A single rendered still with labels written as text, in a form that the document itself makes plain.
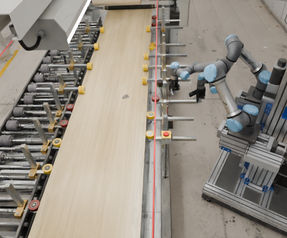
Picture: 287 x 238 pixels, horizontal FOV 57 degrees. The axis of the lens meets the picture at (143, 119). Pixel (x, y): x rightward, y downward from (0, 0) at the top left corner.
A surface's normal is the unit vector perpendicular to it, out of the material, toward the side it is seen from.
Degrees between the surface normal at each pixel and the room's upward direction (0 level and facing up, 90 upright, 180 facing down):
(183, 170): 0
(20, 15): 90
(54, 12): 0
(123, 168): 0
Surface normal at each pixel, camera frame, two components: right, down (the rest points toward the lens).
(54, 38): -0.04, 0.69
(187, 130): -0.04, -0.72
